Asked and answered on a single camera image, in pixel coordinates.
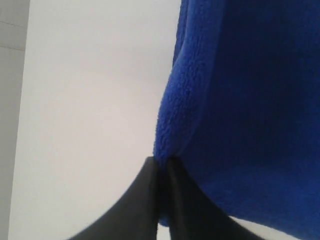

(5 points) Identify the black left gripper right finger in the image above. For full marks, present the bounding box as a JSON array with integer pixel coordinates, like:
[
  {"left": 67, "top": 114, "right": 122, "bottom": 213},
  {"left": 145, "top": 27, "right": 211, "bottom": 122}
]
[{"left": 166, "top": 158, "right": 258, "bottom": 240}]

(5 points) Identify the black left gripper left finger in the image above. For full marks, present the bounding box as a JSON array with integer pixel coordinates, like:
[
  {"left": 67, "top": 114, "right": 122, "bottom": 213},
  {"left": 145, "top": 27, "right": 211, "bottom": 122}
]
[{"left": 70, "top": 157, "right": 159, "bottom": 240}]

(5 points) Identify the blue microfiber towel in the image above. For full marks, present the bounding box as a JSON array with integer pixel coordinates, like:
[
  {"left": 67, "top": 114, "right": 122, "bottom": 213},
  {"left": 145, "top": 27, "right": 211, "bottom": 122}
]
[{"left": 153, "top": 0, "right": 320, "bottom": 240}]

